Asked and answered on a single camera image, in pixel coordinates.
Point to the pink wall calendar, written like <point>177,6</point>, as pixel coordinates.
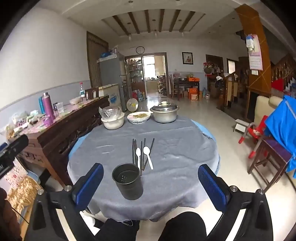
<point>256,59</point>

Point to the white blue hanging bag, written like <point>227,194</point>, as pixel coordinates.
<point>250,44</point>

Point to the small white step stool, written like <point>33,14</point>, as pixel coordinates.
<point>241,124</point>

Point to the flat orange box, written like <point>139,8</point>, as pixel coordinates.
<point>193,79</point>

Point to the set of dark chopsticks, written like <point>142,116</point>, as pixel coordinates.
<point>133,153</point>

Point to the small white fan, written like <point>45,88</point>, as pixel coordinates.
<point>132,105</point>

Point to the patterned bowl with food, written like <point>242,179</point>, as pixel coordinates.
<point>138,118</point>

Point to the blue plastic bag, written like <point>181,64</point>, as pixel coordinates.
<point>105,55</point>

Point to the white bowl with plastic wrap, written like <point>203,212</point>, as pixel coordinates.
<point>113,122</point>

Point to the round wall clock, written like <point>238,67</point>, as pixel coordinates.
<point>140,49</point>

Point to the purple thermos flask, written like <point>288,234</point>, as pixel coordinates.
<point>49,106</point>

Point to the teal bottle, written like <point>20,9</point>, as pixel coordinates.
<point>41,105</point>

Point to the dark wooden chair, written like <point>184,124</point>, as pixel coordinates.
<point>91,92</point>

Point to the pink checkered table mat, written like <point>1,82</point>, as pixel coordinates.
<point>69,109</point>

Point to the light blue table cover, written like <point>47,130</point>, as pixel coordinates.
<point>73,148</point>

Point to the grey tablecloth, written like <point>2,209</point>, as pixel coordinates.
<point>175,162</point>

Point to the gold patterned bundle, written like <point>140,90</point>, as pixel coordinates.
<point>20,192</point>

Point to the carved wooden sideboard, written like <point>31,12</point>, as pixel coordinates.
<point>57,136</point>

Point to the framed flower picture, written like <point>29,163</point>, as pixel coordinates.
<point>187,58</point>

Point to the clear water jug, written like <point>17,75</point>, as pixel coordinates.
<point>206,94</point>

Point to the red cap water bottle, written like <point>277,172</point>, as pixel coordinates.
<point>82,92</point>

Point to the wooden pillar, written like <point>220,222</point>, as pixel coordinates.
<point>252,23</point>

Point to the small white plastic spoon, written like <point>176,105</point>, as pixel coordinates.
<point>138,153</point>

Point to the small dark jar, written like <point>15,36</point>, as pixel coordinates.
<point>55,107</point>

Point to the grey refrigerator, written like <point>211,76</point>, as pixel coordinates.
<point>111,69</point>

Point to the person's left forearm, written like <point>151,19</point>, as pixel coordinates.
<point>7,215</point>

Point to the black utensil holder cup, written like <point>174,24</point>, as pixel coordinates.
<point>127,185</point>

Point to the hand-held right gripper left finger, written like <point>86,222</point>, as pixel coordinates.
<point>87,185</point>

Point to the glass shelf cabinet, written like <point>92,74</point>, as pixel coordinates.
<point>134,74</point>

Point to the wooden dining chair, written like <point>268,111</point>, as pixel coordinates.
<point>174,85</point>

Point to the wooden dining table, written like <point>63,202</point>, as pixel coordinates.
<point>185,83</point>

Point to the large white plastic spoon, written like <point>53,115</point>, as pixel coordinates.
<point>146,151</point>

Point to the white shoe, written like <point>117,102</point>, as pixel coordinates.
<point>89,220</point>

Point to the pile of snack packets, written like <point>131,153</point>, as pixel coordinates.
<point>18,125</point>

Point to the blue jacket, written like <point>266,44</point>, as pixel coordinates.
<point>279,125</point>

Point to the red plastic chair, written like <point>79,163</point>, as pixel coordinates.
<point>255,132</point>

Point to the metal pot with lid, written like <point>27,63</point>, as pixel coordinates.
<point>164,115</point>

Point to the wooden staircase railing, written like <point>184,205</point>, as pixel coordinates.
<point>282,69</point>

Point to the person's black trousers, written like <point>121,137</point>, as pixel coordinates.
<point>182,227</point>

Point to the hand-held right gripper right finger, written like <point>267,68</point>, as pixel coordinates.
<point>214,187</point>

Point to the orange carton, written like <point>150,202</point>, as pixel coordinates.
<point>193,94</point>

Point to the white chest freezer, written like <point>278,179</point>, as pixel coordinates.
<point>109,95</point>

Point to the wooden stool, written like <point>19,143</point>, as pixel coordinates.
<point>275,153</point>

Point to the clear plastic cup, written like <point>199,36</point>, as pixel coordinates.
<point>60,108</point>

